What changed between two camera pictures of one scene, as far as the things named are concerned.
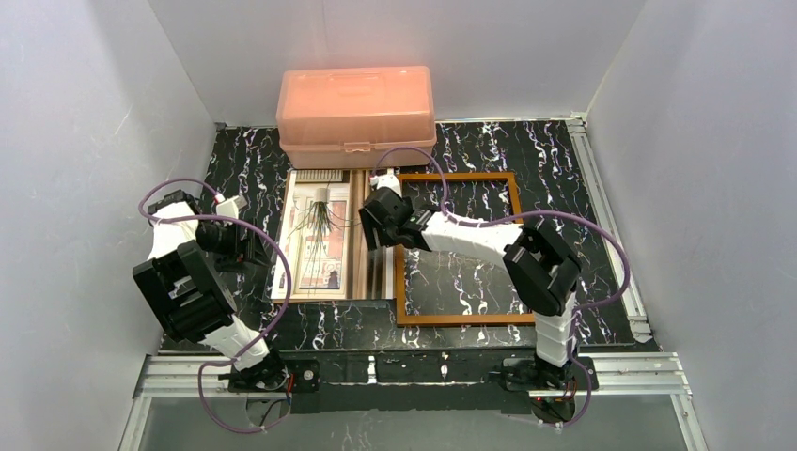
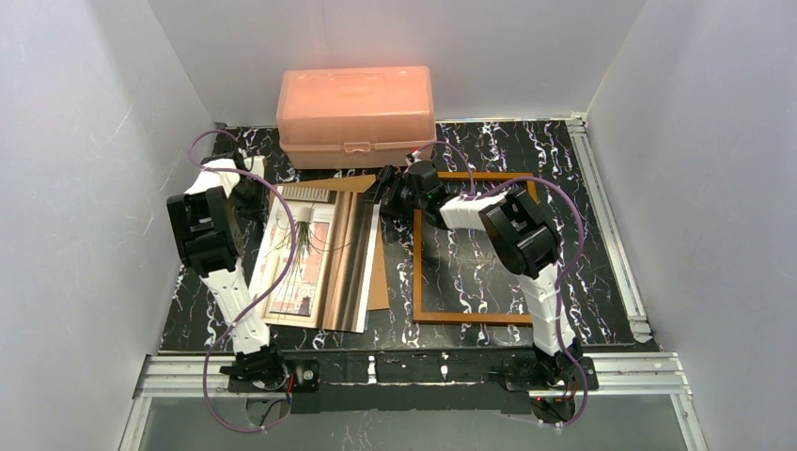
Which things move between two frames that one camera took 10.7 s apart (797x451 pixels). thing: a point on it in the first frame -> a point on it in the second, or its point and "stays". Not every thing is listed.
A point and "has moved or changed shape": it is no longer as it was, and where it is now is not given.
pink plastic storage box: x=344 y=117 stays
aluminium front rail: x=617 y=376 stays
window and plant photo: x=328 y=253 has moved or changed shape
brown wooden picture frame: x=434 y=319 has moved or changed shape
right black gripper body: x=371 y=225 -> x=390 y=191
